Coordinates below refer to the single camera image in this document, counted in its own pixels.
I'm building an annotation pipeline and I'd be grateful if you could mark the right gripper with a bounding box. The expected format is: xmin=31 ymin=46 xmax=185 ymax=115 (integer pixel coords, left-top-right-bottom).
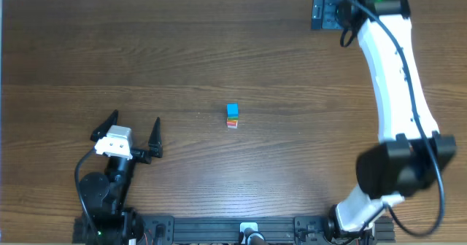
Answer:
xmin=310 ymin=0 xmax=344 ymax=31

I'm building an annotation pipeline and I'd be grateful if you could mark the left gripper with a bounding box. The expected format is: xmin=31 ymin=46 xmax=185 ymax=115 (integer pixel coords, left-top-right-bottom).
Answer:
xmin=90 ymin=109 xmax=164 ymax=166

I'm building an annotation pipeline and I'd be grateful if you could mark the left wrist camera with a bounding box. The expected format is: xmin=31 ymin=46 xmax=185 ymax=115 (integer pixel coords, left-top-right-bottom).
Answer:
xmin=93 ymin=125 xmax=134 ymax=161

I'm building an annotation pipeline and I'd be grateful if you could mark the mounting rail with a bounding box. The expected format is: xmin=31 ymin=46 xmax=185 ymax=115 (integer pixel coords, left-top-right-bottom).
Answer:
xmin=72 ymin=214 xmax=397 ymax=245

